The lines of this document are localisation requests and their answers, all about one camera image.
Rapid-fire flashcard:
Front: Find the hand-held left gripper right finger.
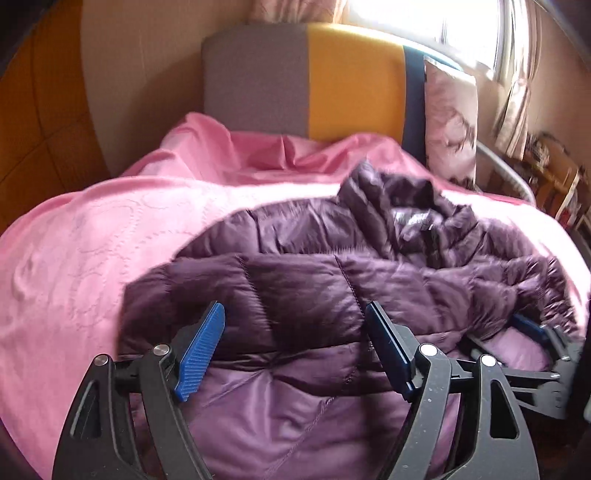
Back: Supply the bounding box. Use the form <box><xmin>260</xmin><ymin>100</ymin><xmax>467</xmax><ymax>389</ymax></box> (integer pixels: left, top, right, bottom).
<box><xmin>365</xmin><ymin>301</ymin><xmax>540</xmax><ymax>480</ymax></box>

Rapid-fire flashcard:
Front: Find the grey bed frame rail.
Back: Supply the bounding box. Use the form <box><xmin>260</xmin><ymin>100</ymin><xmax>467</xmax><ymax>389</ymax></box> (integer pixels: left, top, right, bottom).
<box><xmin>475</xmin><ymin>141</ymin><xmax>537</xmax><ymax>204</ymax></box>

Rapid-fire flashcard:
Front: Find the white deer print pillow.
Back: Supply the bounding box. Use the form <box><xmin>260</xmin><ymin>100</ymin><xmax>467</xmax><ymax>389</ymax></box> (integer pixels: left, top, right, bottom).
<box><xmin>422</xmin><ymin>56</ymin><xmax>478</xmax><ymax>190</ymax></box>

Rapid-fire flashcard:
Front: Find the window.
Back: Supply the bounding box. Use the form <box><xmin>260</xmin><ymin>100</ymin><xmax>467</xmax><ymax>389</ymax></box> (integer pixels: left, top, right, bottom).
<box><xmin>346</xmin><ymin>0</ymin><xmax>513</xmax><ymax>79</ymax></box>

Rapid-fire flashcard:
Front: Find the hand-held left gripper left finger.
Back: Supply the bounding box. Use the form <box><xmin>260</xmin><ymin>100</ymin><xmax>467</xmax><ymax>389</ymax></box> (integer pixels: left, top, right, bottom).
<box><xmin>52</xmin><ymin>301</ymin><xmax>227</xmax><ymax>480</ymax></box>

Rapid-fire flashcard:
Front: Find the pink bedspread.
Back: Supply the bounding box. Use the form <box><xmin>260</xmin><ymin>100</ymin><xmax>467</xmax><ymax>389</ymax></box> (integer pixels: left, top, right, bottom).
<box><xmin>0</xmin><ymin>112</ymin><xmax>591</xmax><ymax>480</ymax></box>

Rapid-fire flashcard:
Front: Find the purple quilted puffer jacket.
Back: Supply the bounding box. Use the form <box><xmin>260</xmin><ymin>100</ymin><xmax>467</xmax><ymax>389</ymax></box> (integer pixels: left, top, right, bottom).
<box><xmin>117</xmin><ymin>159</ymin><xmax>580</xmax><ymax>480</ymax></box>

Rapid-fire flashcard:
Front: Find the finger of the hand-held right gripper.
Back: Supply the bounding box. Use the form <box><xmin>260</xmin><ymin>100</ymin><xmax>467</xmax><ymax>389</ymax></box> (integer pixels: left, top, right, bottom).
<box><xmin>510</xmin><ymin>313</ymin><xmax>586</xmax><ymax>371</ymax></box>
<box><xmin>465</xmin><ymin>335</ymin><xmax>575</xmax><ymax>422</ymax></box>

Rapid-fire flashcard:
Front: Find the wooden wardrobe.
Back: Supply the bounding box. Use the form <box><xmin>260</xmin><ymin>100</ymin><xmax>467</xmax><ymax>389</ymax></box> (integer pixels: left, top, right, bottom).
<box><xmin>0</xmin><ymin>0</ymin><xmax>112</xmax><ymax>232</ymax></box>

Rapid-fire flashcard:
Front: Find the wooden side shelf with items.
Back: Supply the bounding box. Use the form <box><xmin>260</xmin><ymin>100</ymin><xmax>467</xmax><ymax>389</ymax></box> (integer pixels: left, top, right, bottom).
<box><xmin>526</xmin><ymin>134</ymin><xmax>591</xmax><ymax>232</ymax></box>

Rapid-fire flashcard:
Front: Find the pink patterned curtain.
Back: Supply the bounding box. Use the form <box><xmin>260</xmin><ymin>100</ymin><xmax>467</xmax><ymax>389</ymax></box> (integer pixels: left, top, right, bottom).
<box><xmin>492</xmin><ymin>0</ymin><xmax>541</xmax><ymax>160</ymax></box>
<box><xmin>249</xmin><ymin>0</ymin><xmax>347</xmax><ymax>24</ymax></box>

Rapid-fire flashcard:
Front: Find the grey yellow blue headboard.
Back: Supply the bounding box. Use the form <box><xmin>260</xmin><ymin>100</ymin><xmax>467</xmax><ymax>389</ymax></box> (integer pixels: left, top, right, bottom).
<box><xmin>202</xmin><ymin>22</ymin><xmax>462</xmax><ymax>153</ymax></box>

